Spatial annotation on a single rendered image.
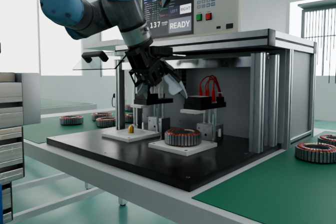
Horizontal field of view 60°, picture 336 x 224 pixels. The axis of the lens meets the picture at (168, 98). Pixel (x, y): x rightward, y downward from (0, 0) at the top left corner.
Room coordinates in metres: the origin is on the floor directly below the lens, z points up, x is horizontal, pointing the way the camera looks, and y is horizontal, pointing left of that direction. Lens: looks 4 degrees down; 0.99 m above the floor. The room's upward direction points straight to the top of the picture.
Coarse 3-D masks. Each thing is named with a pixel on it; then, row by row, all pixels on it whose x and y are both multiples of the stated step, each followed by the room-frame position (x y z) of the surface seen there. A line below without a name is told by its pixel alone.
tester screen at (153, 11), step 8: (144, 0) 1.18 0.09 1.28; (152, 0) 1.15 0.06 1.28; (160, 0) 1.12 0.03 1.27; (176, 0) 1.06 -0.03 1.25; (184, 0) 1.04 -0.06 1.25; (144, 8) 1.18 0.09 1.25; (152, 8) 1.15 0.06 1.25; (160, 8) 1.12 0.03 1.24; (168, 8) 1.09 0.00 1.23; (144, 16) 1.18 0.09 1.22; (152, 16) 1.15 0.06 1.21; (160, 16) 1.12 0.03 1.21; (168, 16) 1.09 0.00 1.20; (176, 16) 1.06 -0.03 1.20; (184, 16) 1.04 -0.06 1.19; (176, 32) 1.06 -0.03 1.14; (184, 32) 1.04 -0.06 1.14
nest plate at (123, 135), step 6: (108, 132) 1.04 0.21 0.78; (114, 132) 1.04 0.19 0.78; (120, 132) 1.04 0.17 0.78; (126, 132) 1.04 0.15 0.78; (138, 132) 1.04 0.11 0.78; (144, 132) 1.04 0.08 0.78; (150, 132) 1.04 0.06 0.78; (156, 132) 1.04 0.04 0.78; (114, 138) 0.98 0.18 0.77; (120, 138) 0.96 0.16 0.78; (126, 138) 0.94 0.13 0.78; (132, 138) 0.95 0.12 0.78; (138, 138) 0.97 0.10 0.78; (144, 138) 0.99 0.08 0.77
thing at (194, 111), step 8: (192, 96) 0.92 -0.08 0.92; (200, 96) 0.92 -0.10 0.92; (208, 96) 0.92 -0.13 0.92; (184, 104) 0.93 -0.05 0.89; (192, 104) 0.91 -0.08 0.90; (200, 104) 0.89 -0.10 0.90; (208, 104) 0.92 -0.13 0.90; (216, 104) 0.95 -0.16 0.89; (224, 104) 0.99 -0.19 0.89; (184, 112) 0.90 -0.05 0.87; (192, 112) 0.88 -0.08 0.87; (200, 112) 0.89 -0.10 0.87; (208, 112) 0.98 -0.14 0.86; (216, 112) 0.96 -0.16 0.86; (208, 120) 0.98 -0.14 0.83; (216, 120) 0.96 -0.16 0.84
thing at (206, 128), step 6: (198, 126) 0.98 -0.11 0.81; (204, 126) 0.97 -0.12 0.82; (210, 126) 0.95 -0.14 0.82; (216, 126) 0.95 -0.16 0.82; (222, 126) 0.97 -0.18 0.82; (204, 132) 0.97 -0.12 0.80; (210, 132) 0.95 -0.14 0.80; (216, 132) 0.95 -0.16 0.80; (222, 132) 0.97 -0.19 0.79; (204, 138) 0.97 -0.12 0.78; (210, 138) 0.95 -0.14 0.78; (216, 138) 0.95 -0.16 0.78; (222, 138) 0.97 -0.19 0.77
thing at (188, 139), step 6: (168, 132) 0.85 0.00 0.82; (174, 132) 0.89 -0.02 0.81; (180, 132) 0.91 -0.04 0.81; (186, 132) 0.90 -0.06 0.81; (192, 132) 0.88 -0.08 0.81; (198, 132) 0.85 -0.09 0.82; (168, 138) 0.84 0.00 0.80; (174, 138) 0.83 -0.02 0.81; (180, 138) 0.83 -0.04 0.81; (186, 138) 0.82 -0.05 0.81; (192, 138) 0.83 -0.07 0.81; (198, 138) 0.84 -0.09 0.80; (174, 144) 0.83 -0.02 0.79; (180, 144) 0.83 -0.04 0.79; (186, 144) 0.82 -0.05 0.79; (192, 144) 0.83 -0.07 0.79
